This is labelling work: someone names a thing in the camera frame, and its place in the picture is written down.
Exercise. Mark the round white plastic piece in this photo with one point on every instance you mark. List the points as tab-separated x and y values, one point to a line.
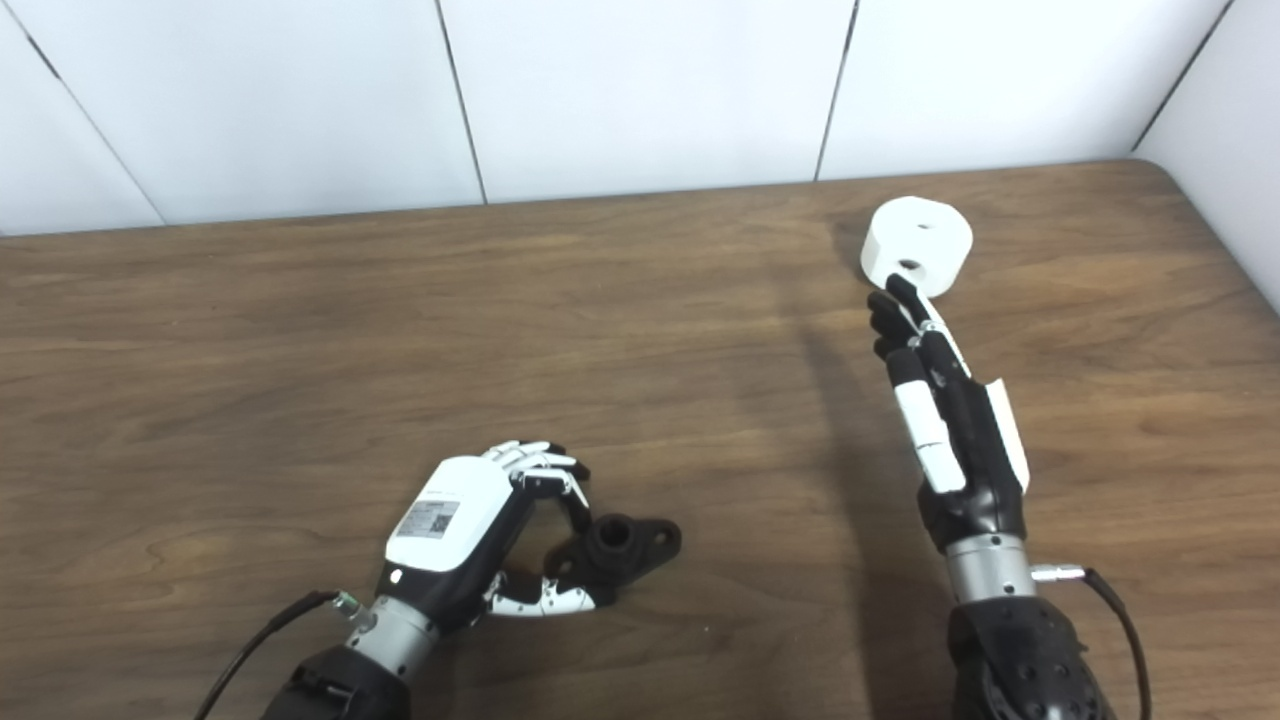
915	240

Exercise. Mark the black plastic holder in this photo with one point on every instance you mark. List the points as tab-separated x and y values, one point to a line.
625	550

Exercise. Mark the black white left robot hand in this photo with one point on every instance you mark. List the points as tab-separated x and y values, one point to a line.
450	510

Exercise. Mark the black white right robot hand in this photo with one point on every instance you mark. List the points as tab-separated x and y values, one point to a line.
975	470

